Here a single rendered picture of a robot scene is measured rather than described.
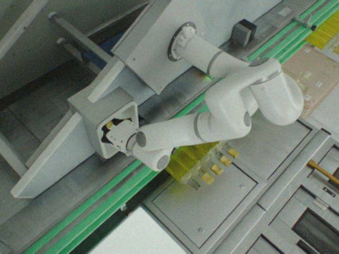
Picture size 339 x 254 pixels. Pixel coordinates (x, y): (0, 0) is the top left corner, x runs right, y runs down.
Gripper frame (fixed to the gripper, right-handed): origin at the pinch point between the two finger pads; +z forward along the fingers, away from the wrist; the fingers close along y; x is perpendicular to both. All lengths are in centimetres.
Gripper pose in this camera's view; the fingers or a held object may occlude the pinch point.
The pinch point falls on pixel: (108, 124)
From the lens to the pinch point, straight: 117.5
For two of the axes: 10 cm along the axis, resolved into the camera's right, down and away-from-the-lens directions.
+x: -1.5, -7.0, -7.0
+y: 6.9, -5.8, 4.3
